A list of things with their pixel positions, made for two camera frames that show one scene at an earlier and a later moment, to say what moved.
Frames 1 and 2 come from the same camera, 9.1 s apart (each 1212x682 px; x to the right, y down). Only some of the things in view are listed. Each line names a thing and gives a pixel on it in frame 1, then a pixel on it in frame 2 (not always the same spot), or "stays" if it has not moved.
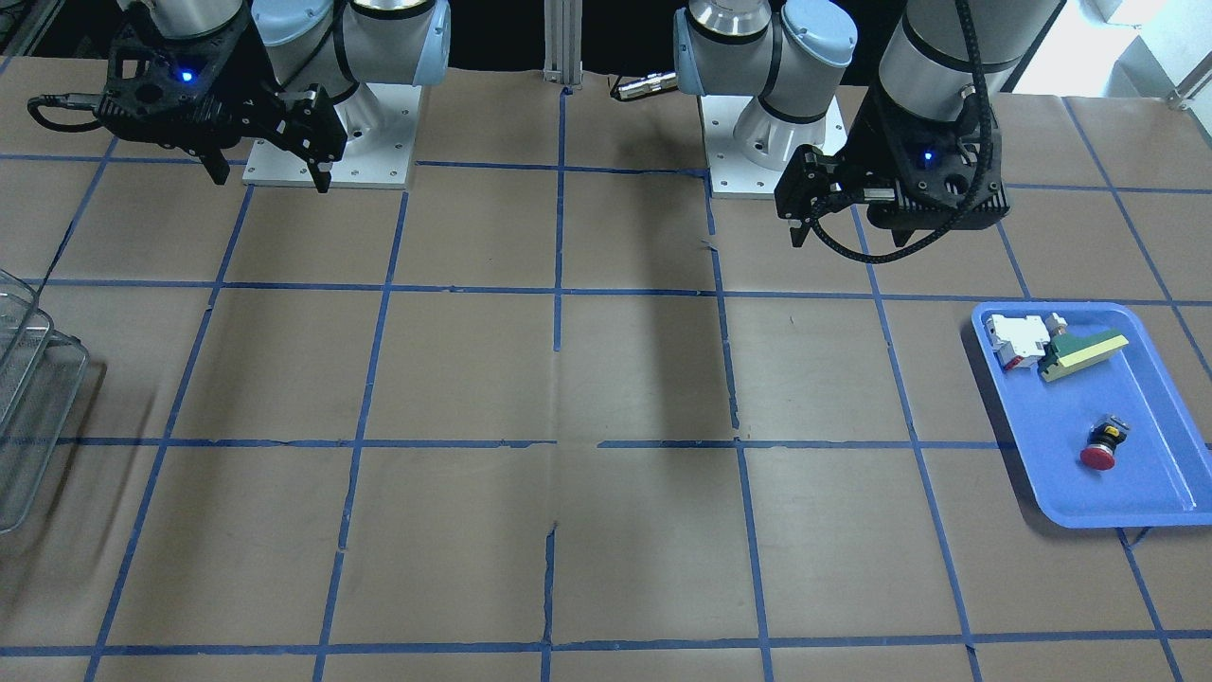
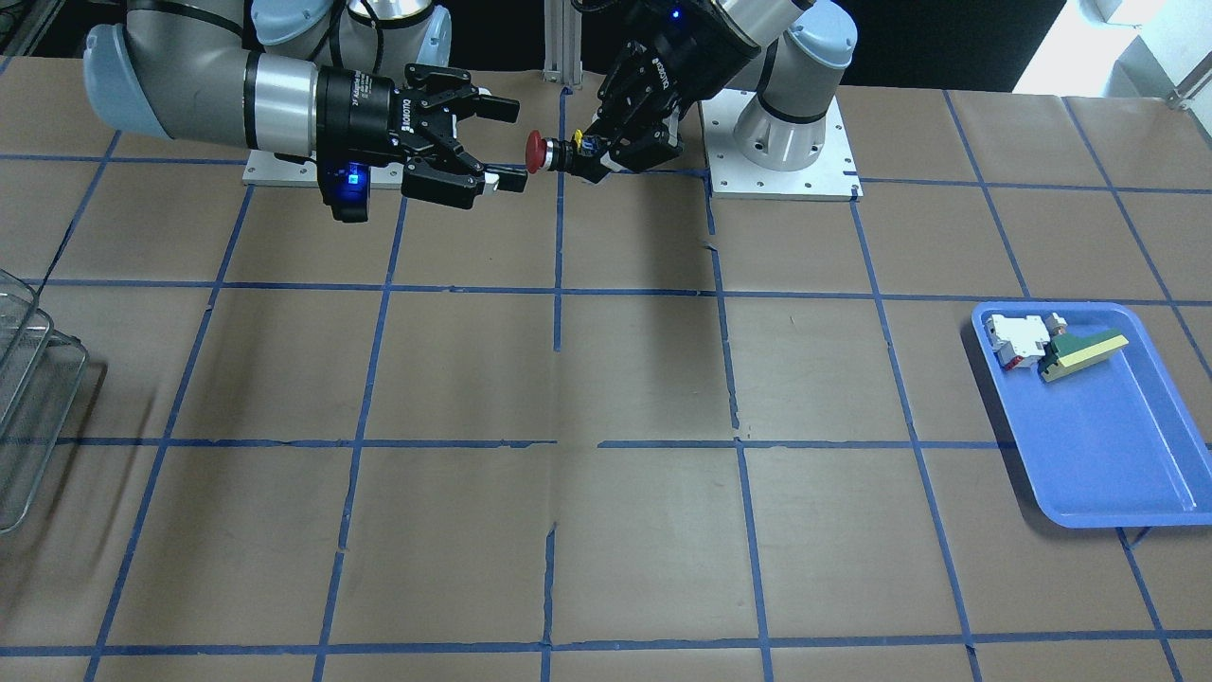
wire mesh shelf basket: [42, 369] stays
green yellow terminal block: [1067, 352] stays
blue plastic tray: [1161, 477] stays
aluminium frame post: [562, 42] stays
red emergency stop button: [1102, 440] to [539, 152]
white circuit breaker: [1018, 341] stays
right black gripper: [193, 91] to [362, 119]
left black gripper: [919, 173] to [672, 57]
